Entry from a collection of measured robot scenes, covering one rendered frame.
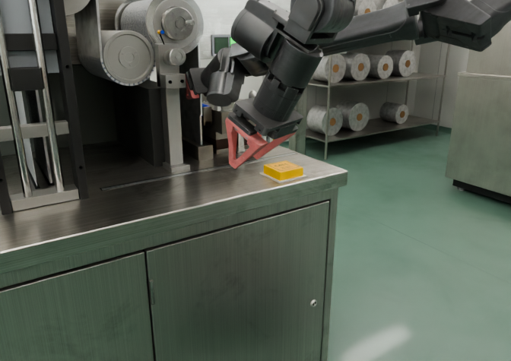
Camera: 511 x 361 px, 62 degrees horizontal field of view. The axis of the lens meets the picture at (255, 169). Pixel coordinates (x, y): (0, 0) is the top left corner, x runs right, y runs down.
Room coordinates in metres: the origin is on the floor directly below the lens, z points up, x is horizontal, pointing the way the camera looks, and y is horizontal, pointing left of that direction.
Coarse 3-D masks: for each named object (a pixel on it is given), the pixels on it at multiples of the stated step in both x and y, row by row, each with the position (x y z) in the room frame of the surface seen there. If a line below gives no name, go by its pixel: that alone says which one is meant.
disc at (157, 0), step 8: (160, 0) 1.07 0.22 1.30; (184, 0) 1.10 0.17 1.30; (192, 0) 1.11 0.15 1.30; (152, 8) 1.06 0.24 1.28; (168, 8) 1.08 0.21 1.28; (152, 16) 1.06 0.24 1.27; (200, 16) 1.12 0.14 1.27; (152, 24) 1.06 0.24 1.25; (200, 24) 1.12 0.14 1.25; (152, 32) 1.06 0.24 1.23; (200, 32) 1.12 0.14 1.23; (152, 40) 1.06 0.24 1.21; (184, 48) 1.10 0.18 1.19; (192, 48) 1.11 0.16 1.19
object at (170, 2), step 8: (168, 0) 1.08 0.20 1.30; (176, 0) 1.09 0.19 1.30; (160, 8) 1.07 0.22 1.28; (192, 8) 1.11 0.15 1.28; (160, 16) 1.07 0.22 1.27; (192, 16) 1.11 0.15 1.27; (160, 24) 1.07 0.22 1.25; (192, 32) 1.11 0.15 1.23; (160, 40) 1.06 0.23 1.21; (168, 40) 1.07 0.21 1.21; (176, 40) 1.09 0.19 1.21; (184, 40) 1.10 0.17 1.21; (192, 40) 1.11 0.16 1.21
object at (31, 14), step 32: (0, 0) 0.81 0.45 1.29; (32, 0) 0.82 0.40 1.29; (0, 32) 0.78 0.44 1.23; (32, 32) 0.82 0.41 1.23; (64, 32) 0.83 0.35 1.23; (0, 64) 0.78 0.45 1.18; (32, 64) 0.83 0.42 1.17; (64, 64) 0.83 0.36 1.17; (64, 96) 0.84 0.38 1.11; (0, 128) 0.78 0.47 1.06; (32, 128) 0.80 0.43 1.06; (64, 128) 0.83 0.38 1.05; (0, 160) 0.76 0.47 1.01; (0, 192) 0.75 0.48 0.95; (32, 192) 0.81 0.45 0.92; (64, 192) 0.82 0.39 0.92
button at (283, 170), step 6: (282, 162) 1.01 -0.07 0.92; (288, 162) 1.01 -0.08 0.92; (264, 168) 0.99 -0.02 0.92; (270, 168) 0.97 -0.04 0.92; (276, 168) 0.97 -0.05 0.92; (282, 168) 0.97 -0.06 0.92; (288, 168) 0.97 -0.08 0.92; (294, 168) 0.97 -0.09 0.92; (300, 168) 0.97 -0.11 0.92; (270, 174) 0.97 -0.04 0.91; (276, 174) 0.95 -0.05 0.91; (282, 174) 0.94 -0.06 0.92; (288, 174) 0.95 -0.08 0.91; (294, 174) 0.96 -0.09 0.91; (300, 174) 0.97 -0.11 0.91
